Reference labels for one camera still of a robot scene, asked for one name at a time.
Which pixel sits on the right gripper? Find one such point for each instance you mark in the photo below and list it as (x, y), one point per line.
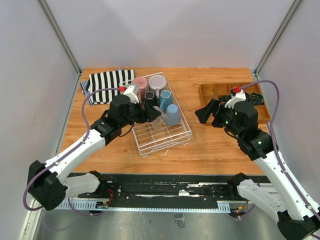
(213, 106)

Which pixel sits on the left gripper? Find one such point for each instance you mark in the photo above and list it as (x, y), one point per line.
(149, 115)

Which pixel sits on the clear glass cup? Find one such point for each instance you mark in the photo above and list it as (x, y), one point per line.
(160, 117)

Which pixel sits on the black white-lined mug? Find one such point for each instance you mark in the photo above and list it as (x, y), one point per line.
(151, 98)

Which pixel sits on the plain blue cup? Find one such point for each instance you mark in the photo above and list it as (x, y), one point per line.
(173, 115)

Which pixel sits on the blue floral mug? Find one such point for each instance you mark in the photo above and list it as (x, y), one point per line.
(165, 99)

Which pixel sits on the pink ghost mug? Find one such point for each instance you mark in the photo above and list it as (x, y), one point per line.
(143, 86)

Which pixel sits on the lilac grey mug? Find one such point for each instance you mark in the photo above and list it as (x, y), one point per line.
(157, 84)

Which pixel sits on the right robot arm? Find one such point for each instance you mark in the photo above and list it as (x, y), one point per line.
(294, 211)

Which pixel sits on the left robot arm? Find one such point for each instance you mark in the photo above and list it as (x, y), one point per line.
(49, 183)

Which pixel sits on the wooden compartment tray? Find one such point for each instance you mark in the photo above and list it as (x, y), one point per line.
(222, 90)

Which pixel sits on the dark coiled item right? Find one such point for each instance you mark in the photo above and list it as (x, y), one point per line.
(256, 99)

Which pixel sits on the black white striped cloth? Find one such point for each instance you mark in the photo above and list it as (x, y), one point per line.
(130, 75)

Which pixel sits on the white wire dish rack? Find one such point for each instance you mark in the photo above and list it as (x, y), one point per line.
(151, 138)

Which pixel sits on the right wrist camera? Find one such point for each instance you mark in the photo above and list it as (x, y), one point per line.
(238, 95)

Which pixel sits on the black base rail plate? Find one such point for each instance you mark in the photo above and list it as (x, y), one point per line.
(164, 191)

